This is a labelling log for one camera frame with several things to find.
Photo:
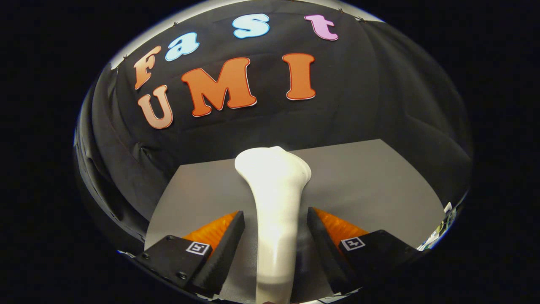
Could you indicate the black backdrop cloth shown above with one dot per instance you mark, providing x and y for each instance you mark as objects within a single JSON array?
[{"x": 358, "y": 105}]

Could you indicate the grey cabinet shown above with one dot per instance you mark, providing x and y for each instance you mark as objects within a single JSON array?
[{"x": 363, "y": 181}]

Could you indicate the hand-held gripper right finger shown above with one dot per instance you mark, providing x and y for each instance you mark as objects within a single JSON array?
[{"x": 327, "y": 253}]

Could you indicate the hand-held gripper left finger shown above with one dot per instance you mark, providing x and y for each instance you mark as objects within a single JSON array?
[{"x": 223, "y": 253}]

